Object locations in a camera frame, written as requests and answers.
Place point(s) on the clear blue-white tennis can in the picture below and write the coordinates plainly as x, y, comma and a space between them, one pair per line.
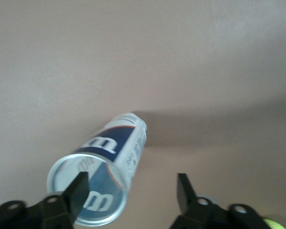
114, 140

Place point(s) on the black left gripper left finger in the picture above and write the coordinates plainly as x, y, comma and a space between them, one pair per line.
50, 212

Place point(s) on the brown table mat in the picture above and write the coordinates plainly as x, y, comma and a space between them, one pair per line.
143, 59

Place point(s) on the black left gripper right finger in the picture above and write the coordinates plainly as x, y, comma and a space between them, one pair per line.
205, 217

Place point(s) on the yellow tennis ball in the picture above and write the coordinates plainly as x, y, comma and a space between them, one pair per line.
275, 224

